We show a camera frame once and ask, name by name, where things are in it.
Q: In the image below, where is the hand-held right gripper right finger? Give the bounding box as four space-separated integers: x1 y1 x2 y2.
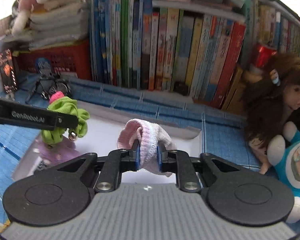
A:
157 141 244 193

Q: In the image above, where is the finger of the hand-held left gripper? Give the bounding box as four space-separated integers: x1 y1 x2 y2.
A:
56 112 79 131

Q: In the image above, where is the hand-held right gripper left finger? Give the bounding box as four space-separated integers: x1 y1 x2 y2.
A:
55 140 141 193

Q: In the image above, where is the green pink scrunchie with bell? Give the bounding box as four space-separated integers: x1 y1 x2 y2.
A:
41 91 90 147

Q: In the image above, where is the pink white sock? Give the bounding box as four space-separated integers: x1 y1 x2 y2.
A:
117 119 177 178

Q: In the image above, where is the purple plush toy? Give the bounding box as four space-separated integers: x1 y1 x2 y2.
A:
35 134 81 167

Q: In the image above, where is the white cardboard box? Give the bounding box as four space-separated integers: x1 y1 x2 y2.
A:
11 100 203 188

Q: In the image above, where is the miniature black bicycle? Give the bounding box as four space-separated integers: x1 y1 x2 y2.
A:
25 72 72 104

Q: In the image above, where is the smartphone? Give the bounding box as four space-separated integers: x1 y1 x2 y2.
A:
0 49 18 94

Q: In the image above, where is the large red plastic basket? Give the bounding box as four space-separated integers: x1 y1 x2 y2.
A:
16 40 92 80

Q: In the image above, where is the blue checked tablecloth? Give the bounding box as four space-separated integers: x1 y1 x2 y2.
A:
0 76 300 230

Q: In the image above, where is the small black box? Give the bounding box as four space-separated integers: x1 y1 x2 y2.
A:
174 81 190 95

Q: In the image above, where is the stack of flat books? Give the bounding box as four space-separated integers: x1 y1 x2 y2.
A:
4 0 93 51

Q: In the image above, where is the grey plush toy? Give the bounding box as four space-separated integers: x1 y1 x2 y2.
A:
5 0 23 34

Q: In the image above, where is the row of upright books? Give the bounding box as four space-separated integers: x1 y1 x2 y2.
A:
90 0 300 110

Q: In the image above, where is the brown haired doll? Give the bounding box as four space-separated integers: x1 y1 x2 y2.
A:
241 54 300 175

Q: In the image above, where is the blue white cat plush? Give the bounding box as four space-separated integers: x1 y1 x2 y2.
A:
266 121 300 224

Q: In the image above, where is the red can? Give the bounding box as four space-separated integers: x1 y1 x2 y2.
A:
250 44 278 74

